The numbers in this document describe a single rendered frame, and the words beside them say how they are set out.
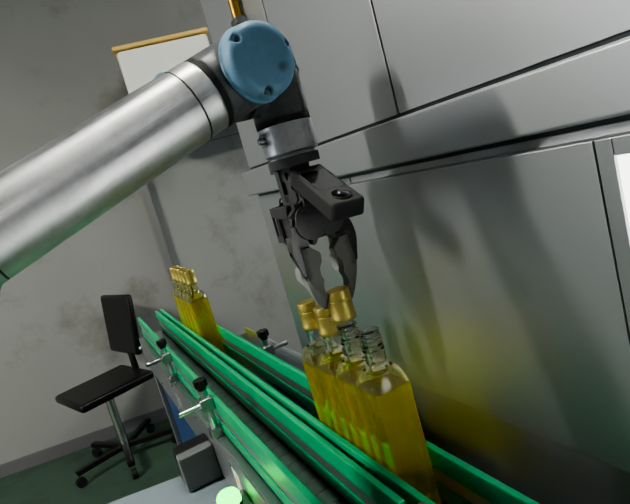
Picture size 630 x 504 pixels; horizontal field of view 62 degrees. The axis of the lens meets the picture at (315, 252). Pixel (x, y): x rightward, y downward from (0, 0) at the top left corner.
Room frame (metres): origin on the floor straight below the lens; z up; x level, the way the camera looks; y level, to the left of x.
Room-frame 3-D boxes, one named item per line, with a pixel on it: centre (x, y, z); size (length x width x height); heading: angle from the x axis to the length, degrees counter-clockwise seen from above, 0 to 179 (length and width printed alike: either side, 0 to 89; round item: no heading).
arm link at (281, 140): (0.73, 0.00, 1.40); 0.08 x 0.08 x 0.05
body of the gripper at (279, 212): (0.73, 0.00, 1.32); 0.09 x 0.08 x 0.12; 25
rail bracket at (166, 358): (1.44, 0.51, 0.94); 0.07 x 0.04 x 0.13; 114
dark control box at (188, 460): (1.12, 0.39, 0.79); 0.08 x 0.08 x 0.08; 24
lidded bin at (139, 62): (3.21, 0.53, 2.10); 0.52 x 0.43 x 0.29; 101
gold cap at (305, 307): (0.81, 0.03, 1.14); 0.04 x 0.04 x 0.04
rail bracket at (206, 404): (1.03, 0.32, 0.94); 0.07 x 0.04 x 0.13; 114
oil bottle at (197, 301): (1.60, 0.39, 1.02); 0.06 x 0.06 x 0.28; 24
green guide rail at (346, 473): (1.35, 0.34, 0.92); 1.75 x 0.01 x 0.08; 24
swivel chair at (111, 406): (2.94, 1.38, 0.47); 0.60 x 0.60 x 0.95
